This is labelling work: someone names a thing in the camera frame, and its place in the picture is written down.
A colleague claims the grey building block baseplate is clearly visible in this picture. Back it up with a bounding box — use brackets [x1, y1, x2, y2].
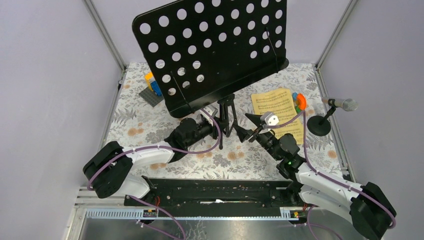
[138, 88, 164, 108]

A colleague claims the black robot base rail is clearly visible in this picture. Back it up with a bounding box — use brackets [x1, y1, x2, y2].
[124, 178, 310, 223]

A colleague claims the yellow toy block frame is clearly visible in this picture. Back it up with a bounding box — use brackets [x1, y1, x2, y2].
[144, 72, 155, 91]

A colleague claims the orange rainbow ring toy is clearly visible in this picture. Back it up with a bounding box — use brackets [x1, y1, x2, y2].
[292, 92, 308, 114]

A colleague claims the yellow sheet music page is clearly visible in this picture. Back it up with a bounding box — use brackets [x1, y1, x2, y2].
[251, 88, 304, 145]

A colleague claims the black tripod music stand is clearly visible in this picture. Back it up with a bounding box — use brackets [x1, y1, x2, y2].
[131, 0, 290, 151]

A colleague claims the blue toy block car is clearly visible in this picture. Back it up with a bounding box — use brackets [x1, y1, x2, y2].
[150, 80, 163, 97]

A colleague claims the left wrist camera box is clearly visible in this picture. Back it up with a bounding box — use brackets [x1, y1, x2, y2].
[200, 105, 218, 126]

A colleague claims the silver grey microphone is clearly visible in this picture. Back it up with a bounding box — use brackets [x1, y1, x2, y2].
[321, 97, 358, 112]

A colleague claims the floral patterned table cloth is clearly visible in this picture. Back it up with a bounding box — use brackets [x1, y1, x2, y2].
[106, 62, 342, 180]

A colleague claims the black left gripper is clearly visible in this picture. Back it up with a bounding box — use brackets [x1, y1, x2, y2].
[185, 117, 230, 148]

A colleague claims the black microphone stand base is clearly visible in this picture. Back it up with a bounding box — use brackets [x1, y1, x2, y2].
[306, 107, 336, 137]

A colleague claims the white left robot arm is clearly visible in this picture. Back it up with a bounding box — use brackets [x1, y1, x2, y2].
[82, 117, 222, 206]

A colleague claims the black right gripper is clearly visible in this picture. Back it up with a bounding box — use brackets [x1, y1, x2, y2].
[232, 113, 282, 161]

